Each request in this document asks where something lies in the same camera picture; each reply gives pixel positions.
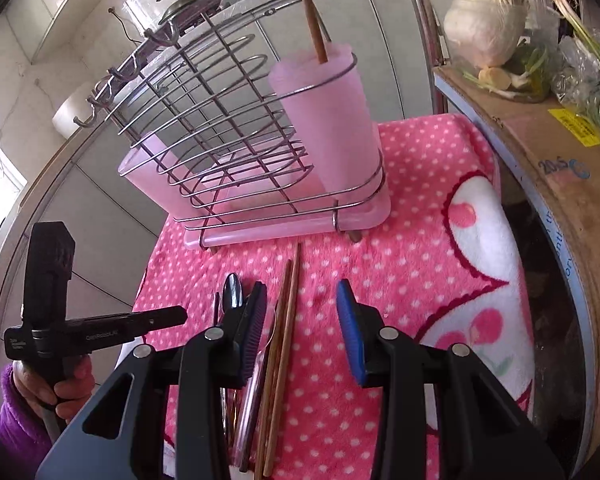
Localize pink plastic drip tray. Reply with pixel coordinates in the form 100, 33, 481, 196
182, 187, 392, 251

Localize clear plastic container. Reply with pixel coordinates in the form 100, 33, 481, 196
452, 7, 561, 104

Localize brown cardboard sheet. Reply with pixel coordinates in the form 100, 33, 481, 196
434, 65, 600, 461

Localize metal wire utensil rack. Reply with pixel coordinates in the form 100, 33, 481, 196
74, 7, 385, 246

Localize wooden chopstick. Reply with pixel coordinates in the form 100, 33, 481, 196
289, 0, 329, 65
254, 259, 293, 480
262, 242, 302, 478

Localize wide pink plastic cup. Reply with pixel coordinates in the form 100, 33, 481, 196
118, 132, 182, 211

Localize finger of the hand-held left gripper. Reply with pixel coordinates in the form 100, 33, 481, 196
129, 306, 188, 336

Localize white rice cooker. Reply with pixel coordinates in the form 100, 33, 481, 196
52, 92, 101, 138

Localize green onions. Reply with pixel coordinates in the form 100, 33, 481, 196
550, 0, 600, 86

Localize napa cabbage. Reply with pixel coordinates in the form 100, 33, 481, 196
443, 0, 531, 68

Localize tall pink plastic cup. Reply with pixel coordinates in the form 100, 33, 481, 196
267, 44, 388, 197

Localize person's left forearm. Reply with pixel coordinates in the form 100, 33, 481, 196
0, 364, 53, 463

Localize clear plastic spoon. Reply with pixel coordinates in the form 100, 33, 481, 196
232, 305, 281, 471

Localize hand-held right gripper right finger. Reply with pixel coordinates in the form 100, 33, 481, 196
335, 279, 566, 480

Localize pink polka dot blanket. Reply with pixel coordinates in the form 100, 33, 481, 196
131, 112, 536, 480

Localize metal shelf rack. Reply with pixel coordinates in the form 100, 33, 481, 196
402, 0, 600, 480

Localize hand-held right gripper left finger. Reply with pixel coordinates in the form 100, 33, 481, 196
35, 281, 268, 480

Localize black power cable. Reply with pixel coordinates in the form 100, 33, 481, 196
108, 6, 148, 43

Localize person's left hand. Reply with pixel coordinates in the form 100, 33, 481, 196
11, 352, 95, 423

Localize ginger piece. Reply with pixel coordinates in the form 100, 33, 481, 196
478, 66, 512, 92

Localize black metal spoon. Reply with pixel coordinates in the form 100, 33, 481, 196
219, 272, 246, 461

